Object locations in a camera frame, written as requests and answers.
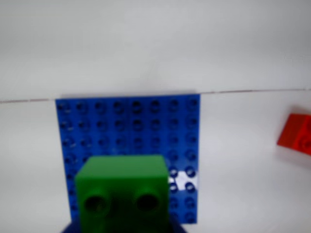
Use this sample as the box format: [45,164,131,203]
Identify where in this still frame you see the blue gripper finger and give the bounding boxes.
[60,220,82,233]
[168,215,188,233]

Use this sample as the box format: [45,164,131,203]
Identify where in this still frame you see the green 2x4 block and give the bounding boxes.
[74,155,170,233]

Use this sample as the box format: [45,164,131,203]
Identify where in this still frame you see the blue 8x8 base plate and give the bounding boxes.
[55,93,201,225]

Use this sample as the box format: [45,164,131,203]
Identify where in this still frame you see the red 2x4 block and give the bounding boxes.
[276,113,311,156]

